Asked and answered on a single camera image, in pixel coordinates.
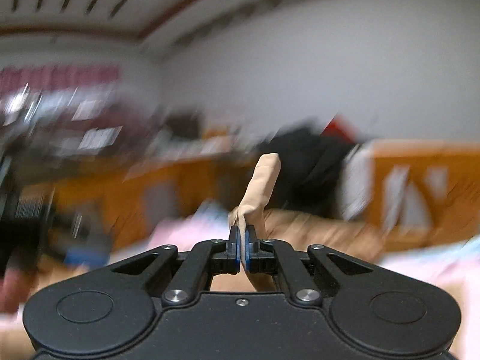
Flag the tan hooded zip jacket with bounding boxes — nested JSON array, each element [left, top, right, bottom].
[[0, 152, 466, 360]]

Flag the plastic bag of clothes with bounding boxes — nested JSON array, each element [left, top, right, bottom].
[[1, 84, 160, 184]]

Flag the black garment on headboard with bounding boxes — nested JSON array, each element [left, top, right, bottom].
[[256, 124, 358, 219]]

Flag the white grey towel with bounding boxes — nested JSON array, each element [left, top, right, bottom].
[[337, 141, 374, 221]]

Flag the red item behind garment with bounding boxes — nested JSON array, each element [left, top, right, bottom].
[[321, 115, 358, 143]]

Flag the pink floral quilt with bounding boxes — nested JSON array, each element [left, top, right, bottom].
[[141, 197, 480, 308]]

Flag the maroon curtain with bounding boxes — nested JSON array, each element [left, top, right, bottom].
[[1, 64, 121, 94]]

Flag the wooden bed frame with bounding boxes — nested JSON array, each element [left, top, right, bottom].
[[22, 140, 479, 260]]

